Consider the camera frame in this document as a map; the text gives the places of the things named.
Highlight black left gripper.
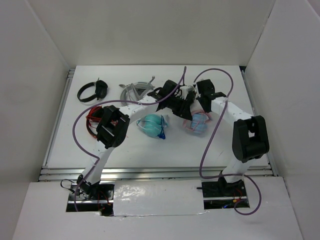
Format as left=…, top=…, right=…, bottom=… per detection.
left=165, top=95, right=192, bottom=121

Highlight pink and blue cat-ear headphones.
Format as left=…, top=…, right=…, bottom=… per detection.
left=182, top=109, right=213, bottom=136

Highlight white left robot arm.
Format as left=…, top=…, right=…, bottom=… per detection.
left=72, top=80, right=196, bottom=200

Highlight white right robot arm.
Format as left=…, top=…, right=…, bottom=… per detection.
left=196, top=79, right=270, bottom=196

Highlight teal cat-ear headphones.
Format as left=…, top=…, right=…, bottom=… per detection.
left=136, top=113, right=169, bottom=140

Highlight black on-ear headphones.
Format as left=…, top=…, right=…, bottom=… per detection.
left=76, top=79, right=108, bottom=103

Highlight red and black headphones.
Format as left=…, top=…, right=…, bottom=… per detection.
left=85, top=106, right=104, bottom=138

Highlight grey gaming headset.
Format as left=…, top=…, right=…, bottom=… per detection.
left=119, top=75, right=156, bottom=106

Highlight silver foil cover plate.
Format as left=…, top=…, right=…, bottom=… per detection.
left=113, top=180, right=205, bottom=217

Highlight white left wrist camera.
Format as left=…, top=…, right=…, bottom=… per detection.
left=179, top=85, right=195, bottom=100

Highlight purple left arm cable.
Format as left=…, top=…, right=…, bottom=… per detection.
left=71, top=66, right=188, bottom=212

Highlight aluminium right side rail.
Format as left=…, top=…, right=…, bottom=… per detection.
left=241, top=70, right=279, bottom=176

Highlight aluminium rail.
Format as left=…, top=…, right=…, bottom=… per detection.
left=241, top=70, right=279, bottom=176
left=38, top=68, right=76, bottom=180
left=38, top=166, right=273, bottom=182

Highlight aluminium front rail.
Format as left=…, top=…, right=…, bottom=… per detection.
left=38, top=166, right=273, bottom=182

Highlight aluminium left side rail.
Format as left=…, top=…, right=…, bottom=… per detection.
left=38, top=68, right=76, bottom=180

